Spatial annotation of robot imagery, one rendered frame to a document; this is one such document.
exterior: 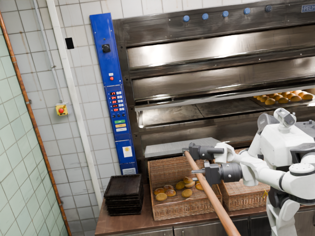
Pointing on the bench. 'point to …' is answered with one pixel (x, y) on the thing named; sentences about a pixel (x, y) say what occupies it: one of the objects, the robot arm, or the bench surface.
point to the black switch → (106, 48)
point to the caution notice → (127, 151)
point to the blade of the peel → (176, 146)
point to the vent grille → (129, 171)
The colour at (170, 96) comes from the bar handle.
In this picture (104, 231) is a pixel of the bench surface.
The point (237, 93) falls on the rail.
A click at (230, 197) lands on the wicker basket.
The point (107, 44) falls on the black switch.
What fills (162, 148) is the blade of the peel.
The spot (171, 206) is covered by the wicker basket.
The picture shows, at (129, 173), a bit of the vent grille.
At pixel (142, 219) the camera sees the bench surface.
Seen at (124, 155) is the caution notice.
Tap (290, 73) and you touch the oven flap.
